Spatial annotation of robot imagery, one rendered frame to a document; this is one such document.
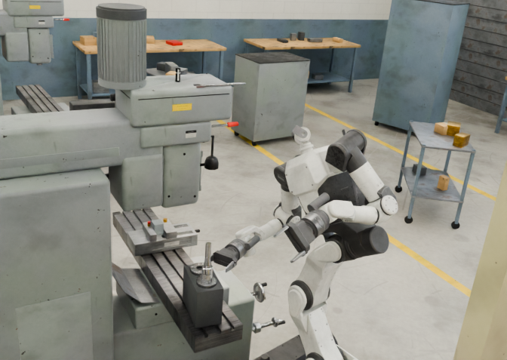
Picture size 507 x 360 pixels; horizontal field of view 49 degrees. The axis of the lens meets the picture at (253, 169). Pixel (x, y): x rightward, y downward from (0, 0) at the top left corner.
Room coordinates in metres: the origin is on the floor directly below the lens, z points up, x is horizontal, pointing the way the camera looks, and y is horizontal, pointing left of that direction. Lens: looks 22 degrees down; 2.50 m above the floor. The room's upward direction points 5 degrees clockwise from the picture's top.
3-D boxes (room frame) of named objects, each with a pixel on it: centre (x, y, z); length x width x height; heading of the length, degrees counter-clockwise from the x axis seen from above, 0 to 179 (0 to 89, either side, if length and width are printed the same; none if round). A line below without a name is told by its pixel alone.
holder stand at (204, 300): (2.10, 0.18, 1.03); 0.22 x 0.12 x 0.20; 23
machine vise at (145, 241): (2.66, 0.46, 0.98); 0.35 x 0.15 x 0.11; 119
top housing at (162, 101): (2.44, 0.38, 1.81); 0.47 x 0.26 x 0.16; 121
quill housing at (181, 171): (2.44, 0.37, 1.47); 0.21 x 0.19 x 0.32; 31
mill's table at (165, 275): (2.50, 0.40, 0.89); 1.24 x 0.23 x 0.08; 31
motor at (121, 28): (2.32, 0.58, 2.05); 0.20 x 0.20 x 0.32
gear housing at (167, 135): (2.42, 0.41, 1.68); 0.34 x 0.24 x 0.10; 121
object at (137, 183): (2.35, 0.54, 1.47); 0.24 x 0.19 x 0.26; 31
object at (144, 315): (2.44, 0.37, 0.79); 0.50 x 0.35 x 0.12; 121
